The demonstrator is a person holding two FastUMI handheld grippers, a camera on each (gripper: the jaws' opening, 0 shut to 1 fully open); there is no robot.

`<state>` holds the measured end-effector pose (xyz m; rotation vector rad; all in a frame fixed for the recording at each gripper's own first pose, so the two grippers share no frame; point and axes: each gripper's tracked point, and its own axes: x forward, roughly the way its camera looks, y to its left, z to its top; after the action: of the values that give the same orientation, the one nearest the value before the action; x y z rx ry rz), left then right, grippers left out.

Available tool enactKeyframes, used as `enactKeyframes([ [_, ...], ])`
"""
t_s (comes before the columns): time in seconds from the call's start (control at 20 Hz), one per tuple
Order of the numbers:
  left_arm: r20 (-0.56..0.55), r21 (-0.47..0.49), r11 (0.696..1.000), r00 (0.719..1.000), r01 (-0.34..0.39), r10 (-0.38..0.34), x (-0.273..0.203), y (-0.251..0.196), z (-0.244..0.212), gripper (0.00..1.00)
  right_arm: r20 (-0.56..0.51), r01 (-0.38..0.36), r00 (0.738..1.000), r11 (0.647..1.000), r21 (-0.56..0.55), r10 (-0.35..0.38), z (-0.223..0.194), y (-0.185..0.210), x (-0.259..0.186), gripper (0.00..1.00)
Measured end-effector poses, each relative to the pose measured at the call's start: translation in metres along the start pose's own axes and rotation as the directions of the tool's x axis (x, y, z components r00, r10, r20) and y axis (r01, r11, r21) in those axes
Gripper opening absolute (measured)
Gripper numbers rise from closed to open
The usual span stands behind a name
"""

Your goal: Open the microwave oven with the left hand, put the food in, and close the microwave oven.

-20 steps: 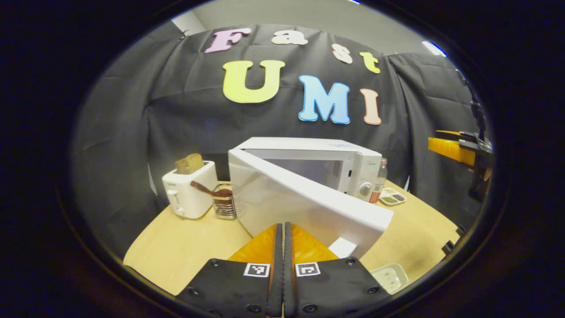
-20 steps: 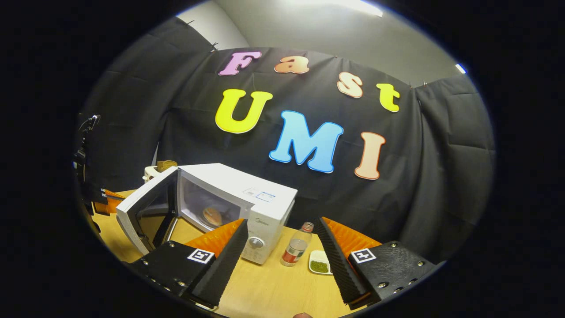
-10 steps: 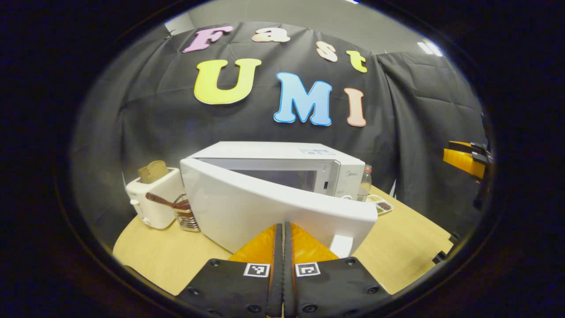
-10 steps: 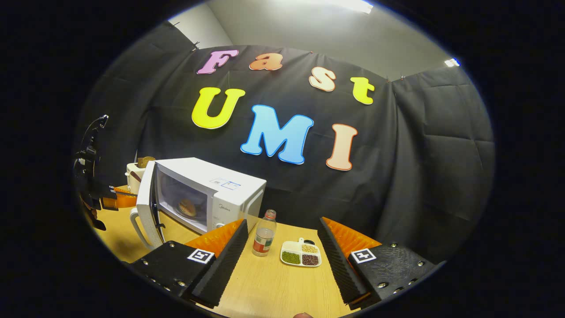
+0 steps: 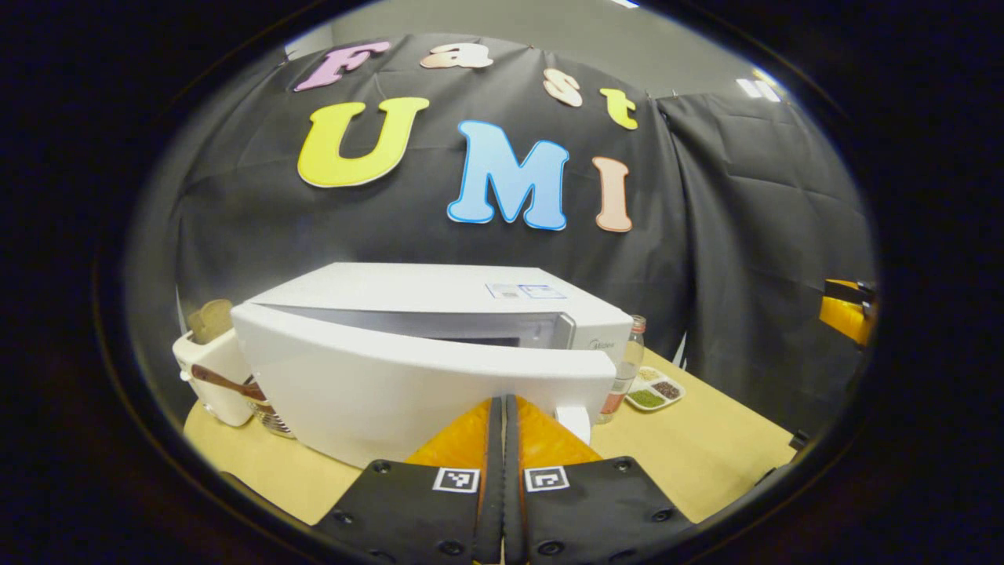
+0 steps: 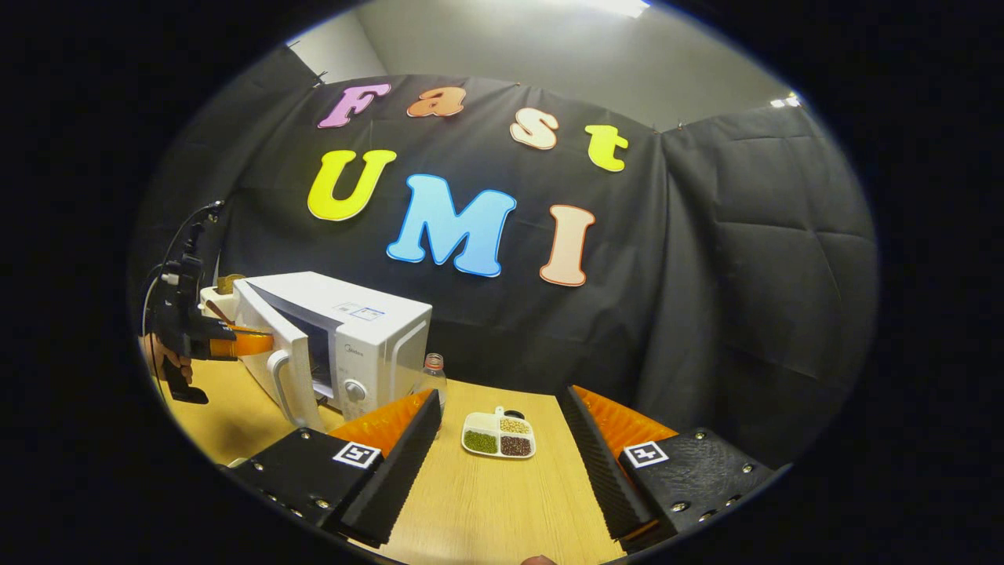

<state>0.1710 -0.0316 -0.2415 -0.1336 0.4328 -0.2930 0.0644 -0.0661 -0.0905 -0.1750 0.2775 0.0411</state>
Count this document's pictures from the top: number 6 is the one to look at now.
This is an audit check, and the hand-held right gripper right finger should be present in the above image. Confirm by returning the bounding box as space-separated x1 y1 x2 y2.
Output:
557 385 777 550

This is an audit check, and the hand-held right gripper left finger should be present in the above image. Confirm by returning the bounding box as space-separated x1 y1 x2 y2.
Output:
231 388 442 549

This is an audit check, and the white microwave oven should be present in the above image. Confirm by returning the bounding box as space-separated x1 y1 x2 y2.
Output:
231 271 434 432

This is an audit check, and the white toaster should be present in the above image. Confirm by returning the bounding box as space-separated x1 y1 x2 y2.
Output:
198 284 240 323

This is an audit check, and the clear plastic bottle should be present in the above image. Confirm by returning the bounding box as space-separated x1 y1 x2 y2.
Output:
416 353 448 413

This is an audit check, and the white divided bean dish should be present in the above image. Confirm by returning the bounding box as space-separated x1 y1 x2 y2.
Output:
461 406 537 460

